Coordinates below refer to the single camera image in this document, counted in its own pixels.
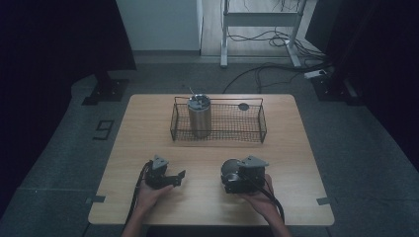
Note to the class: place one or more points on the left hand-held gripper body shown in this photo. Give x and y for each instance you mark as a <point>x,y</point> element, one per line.
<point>157,174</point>

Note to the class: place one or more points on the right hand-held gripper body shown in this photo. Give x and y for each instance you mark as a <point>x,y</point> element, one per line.
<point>252,176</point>

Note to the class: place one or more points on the steel tumbler with straw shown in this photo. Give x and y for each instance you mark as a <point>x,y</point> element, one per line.
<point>199,115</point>

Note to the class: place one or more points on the person's left hand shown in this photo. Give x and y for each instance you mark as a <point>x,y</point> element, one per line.
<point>150,197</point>

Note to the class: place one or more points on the person's right hand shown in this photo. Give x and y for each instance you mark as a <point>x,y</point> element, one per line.
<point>262,199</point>

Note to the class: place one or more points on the grey tape strip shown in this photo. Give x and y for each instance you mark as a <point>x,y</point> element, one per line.
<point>96,199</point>
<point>323,200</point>

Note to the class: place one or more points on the black round table grommet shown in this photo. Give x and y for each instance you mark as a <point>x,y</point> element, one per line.
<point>243,106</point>

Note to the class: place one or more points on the black stand base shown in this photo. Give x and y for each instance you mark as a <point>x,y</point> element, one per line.
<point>332,89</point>
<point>107,90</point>

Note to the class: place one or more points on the white power strip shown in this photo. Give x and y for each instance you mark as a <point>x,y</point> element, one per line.
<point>314,73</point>

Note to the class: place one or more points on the white cabinet panel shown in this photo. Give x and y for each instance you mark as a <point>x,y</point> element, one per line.
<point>161,24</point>

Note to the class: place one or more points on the dark curtain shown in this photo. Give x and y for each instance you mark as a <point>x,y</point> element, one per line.
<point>49,49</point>
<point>378,49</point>

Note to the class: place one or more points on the white desk frame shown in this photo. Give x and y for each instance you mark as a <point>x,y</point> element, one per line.
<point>260,19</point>

